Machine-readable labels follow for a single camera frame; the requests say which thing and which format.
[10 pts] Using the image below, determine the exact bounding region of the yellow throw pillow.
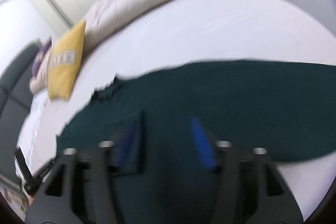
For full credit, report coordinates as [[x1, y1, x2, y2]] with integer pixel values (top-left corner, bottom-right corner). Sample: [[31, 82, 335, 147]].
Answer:
[[48, 20, 86, 100]]

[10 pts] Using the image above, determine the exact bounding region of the dark green knit sweater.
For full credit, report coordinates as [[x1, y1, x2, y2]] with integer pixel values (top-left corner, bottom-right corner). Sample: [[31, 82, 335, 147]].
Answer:
[[57, 60, 335, 223]]

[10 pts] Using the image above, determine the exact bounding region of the white bed sheet mattress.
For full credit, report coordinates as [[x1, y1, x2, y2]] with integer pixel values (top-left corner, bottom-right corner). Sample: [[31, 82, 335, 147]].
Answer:
[[26, 0, 335, 223]]

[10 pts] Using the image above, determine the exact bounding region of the dark grey headboard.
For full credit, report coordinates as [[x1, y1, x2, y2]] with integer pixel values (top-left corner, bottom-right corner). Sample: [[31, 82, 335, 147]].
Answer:
[[1, 43, 39, 188]]

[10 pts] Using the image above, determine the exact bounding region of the purple pillow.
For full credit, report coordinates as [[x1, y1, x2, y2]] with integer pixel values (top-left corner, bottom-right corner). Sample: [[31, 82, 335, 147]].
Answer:
[[31, 36, 52, 77]]

